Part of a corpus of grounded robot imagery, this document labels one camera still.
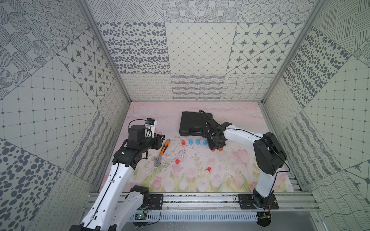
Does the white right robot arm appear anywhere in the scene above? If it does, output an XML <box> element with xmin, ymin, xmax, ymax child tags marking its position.
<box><xmin>199</xmin><ymin>110</ymin><xmax>290</xmax><ymax>209</ymax></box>

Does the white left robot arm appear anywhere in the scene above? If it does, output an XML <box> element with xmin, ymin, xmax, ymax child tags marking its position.
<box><xmin>70</xmin><ymin>118</ymin><xmax>165</xmax><ymax>231</ymax></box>

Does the black plastic tool case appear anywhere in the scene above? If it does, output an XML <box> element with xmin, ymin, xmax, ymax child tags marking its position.
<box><xmin>179</xmin><ymin>112</ymin><xmax>208</xmax><ymax>138</ymax></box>

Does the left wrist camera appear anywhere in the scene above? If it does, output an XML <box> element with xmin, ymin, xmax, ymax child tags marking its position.
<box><xmin>145</xmin><ymin>118</ymin><xmax>157</xmax><ymax>138</ymax></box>

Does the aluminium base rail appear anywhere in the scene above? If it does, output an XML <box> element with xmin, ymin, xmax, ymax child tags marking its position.
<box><xmin>86</xmin><ymin>192</ymin><xmax>321</xmax><ymax>223</ymax></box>

